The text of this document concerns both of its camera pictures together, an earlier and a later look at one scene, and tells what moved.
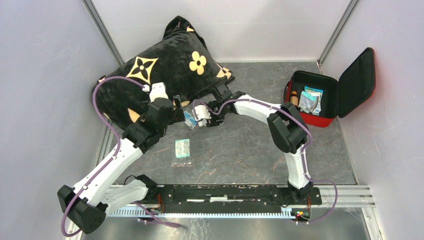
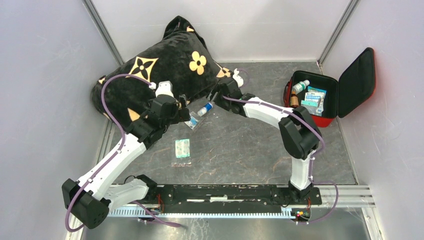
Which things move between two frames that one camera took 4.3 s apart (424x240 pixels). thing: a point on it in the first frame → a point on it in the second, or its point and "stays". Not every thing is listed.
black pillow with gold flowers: [181, 60] stays
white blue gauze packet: [317, 110] → [314, 96]
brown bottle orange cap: [294, 98] stays
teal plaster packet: [182, 148] stays
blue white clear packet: [189, 120] stays
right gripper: [213, 122] → [217, 100]
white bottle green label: [202, 122] → [299, 86]
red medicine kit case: [320, 99] stays
